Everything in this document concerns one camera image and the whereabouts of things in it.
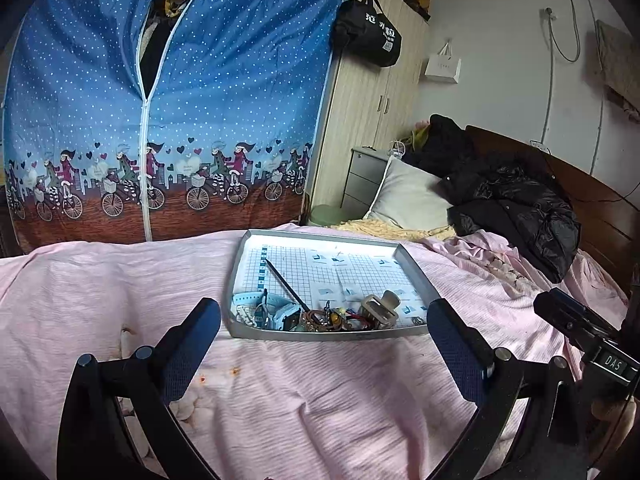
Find grey nightstand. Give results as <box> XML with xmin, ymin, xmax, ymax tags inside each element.
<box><xmin>342</xmin><ymin>147</ymin><xmax>396</xmax><ymax>221</ymax></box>

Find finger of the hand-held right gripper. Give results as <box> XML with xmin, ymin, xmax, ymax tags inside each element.
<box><xmin>532</xmin><ymin>292</ymin><xmax>618</xmax><ymax>348</ymax></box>
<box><xmin>547</xmin><ymin>287</ymin><xmax>625</xmax><ymax>336</ymax></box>

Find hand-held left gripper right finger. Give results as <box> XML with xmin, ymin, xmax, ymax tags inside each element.
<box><xmin>426</xmin><ymin>297</ymin><xmax>596</xmax><ymax>480</ymax></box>

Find light blue smartwatch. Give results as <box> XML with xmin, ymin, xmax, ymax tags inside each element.
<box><xmin>232</xmin><ymin>290</ymin><xmax>303</xmax><ymax>331</ymax></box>

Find light wooden wardrobe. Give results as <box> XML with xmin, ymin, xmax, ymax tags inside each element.
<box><xmin>305</xmin><ymin>0</ymin><xmax>431</xmax><ymax>221</ymax></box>

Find white pillow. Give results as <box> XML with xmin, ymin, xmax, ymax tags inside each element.
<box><xmin>367</xmin><ymin>157</ymin><xmax>453</xmax><ymax>233</ymax></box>

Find person's right hand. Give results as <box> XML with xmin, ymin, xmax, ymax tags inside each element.
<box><xmin>590</xmin><ymin>397</ymin><xmax>638</xmax><ymax>466</ymax></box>

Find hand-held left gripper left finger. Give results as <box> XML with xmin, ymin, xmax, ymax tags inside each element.
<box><xmin>57</xmin><ymin>297</ymin><xmax>223</xmax><ymax>480</ymax></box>

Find beige hair claw clip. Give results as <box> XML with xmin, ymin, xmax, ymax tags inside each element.
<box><xmin>361</xmin><ymin>290</ymin><xmax>403</xmax><ymax>331</ymax></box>

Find green bin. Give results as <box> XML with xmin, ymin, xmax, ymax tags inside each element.
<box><xmin>306</xmin><ymin>204</ymin><xmax>343</xmax><ymax>228</ymax></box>

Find beige wall cloth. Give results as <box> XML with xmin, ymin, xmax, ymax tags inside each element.
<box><xmin>595</xmin><ymin>19</ymin><xmax>640</xmax><ymax>122</ymax></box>

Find yellow knitted blanket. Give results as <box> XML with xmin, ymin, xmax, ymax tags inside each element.
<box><xmin>332</xmin><ymin>217</ymin><xmax>456</xmax><ymax>243</ymax></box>

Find dark wooden headboard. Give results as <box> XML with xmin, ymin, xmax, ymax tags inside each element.
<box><xmin>465</xmin><ymin>125</ymin><xmax>640</xmax><ymax>291</ymax></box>

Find blue dotted fabric wardrobe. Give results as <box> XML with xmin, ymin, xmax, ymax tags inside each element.
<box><xmin>0</xmin><ymin>0</ymin><xmax>351</xmax><ymax>256</ymax></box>

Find dark hanging clothes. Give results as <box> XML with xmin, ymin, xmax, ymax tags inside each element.
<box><xmin>137</xmin><ymin>0</ymin><xmax>221</xmax><ymax>96</ymax></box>

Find black puffer jacket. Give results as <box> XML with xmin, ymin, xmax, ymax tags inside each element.
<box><xmin>405</xmin><ymin>114</ymin><xmax>582</xmax><ymax>283</ymax></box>

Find black pencil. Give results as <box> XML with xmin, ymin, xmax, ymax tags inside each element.
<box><xmin>265</xmin><ymin>259</ymin><xmax>311</xmax><ymax>313</ymax></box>

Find black duffel bag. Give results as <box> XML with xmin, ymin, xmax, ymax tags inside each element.
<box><xmin>332</xmin><ymin>0</ymin><xmax>403</xmax><ymax>68</ymax></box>

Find pink blanket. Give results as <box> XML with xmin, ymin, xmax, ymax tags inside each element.
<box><xmin>0</xmin><ymin>222</ymin><xmax>631</xmax><ymax>480</ymax></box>

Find white beaded bracelet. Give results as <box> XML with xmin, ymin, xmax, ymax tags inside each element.
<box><xmin>235</xmin><ymin>304</ymin><xmax>263</xmax><ymax>330</ymax></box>

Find brown hair tie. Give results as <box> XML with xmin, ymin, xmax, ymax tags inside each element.
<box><xmin>302</xmin><ymin>310</ymin><xmax>331</xmax><ymax>334</ymax></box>

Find silver tray with grid liner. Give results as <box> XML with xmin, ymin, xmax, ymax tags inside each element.
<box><xmin>222</xmin><ymin>229</ymin><xmax>443</xmax><ymax>343</ymax></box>

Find white wall hose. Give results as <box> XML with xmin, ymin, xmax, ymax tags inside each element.
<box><xmin>540</xmin><ymin>0</ymin><xmax>585</xmax><ymax>145</ymax></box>

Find white paper bag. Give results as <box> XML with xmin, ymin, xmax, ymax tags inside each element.
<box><xmin>424</xmin><ymin>42</ymin><xmax>462</xmax><ymax>84</ymax></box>

